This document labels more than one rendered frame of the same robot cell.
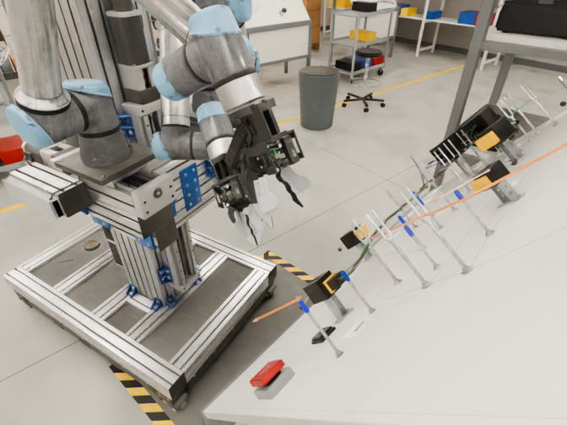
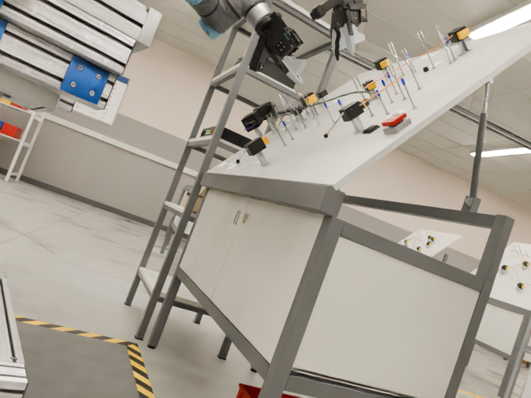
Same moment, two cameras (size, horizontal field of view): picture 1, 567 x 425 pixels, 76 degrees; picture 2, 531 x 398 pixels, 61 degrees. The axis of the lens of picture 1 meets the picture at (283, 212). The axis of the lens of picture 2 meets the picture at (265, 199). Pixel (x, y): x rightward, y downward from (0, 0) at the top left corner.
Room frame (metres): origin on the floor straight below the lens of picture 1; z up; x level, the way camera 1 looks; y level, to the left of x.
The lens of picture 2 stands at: (0.03, 1.22, 0.71)
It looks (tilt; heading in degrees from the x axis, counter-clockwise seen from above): 4 degrees up; 296
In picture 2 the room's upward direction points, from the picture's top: 21 degrees clockwise
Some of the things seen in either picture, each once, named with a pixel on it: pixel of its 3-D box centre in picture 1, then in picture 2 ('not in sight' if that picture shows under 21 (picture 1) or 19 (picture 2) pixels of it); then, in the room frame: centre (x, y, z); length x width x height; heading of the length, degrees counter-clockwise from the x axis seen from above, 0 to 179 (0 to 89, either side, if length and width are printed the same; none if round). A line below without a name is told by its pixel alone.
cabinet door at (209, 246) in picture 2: not in sight; (211, 237); (1.00, -0.43, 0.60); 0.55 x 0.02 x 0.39; 138
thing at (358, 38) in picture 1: (362, 40); not in sight; (6.18, -1.24, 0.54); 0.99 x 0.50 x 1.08; 132
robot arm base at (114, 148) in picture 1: (103, 141); not in sight; (1.02, 0.55, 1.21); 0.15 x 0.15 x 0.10
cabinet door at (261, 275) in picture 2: not in sight; (258, 265); (0.59, -0.06, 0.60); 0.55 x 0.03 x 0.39; 138
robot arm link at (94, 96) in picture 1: (89, 104); not in sight; (1.01, 0.55, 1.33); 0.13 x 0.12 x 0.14; 152
